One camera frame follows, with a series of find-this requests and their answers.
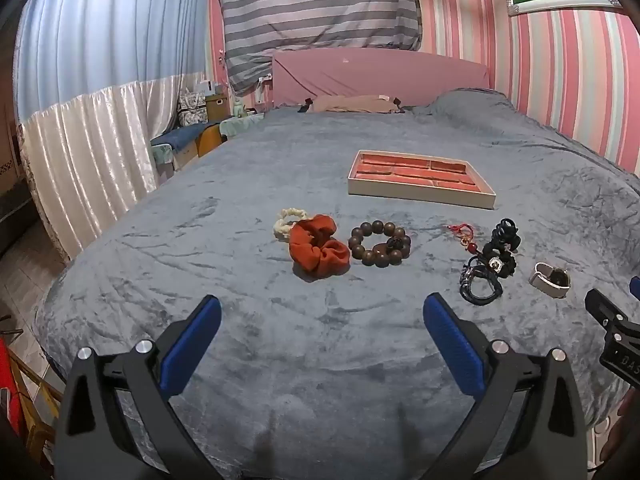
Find person's right forearm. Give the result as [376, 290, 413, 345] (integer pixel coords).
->
[597, 387, 640, 467]

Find orange scrunchie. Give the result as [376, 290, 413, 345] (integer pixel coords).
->
[288, 213, 351, 279]

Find black braided cord bracelet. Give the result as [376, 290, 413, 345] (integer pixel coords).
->
[459, 255, 504, 306]

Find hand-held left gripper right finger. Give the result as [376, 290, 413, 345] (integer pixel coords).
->
[422, 292, 588, 480]

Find brown cardboard box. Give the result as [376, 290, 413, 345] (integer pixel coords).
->
[204, 93, 229, 122]

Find cream scrunchie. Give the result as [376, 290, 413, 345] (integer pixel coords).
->
[273, 207, 312, 244]

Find blue curtain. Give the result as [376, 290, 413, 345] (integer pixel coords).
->
[14, 0, 212, 127]

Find beige band wristwatch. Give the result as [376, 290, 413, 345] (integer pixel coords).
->
[529, 261, 572, 299]

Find white satin curtain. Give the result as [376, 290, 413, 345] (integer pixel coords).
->
[19, 72, 187, 262]

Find red clasp keychain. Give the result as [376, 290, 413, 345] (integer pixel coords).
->
[446, 223, 477, 256]

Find patterned storage box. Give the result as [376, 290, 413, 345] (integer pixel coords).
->
[178, 87, 209, 126]

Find pink headboard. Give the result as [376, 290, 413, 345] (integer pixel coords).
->
[271, 49, 491, 109]

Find grey striped duvet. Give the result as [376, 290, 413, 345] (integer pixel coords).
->
[212, 0, 424, 97]

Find pink lined jewelry tray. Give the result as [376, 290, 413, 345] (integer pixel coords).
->
[346, 149, 496, 210]

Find grey velvet blanket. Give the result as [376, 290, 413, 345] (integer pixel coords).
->
[34, 88, 640, 480]

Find beige pillow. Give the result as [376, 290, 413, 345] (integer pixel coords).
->
[306, 93, 402, 114]

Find black flower hair tie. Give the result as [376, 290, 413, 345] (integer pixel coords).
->
[481, 246, 519, 279]

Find brown wooden bead bracelet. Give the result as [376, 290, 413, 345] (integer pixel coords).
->
[348, 220, 412, 267]

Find black hair claw clip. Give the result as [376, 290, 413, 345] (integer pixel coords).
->
[490, 216, 519, 250]

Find blue cloth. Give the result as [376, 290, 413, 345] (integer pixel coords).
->
[149, 124, 222, 150]

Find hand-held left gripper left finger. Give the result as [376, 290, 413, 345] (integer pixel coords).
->
[52, 295, 223, 480]

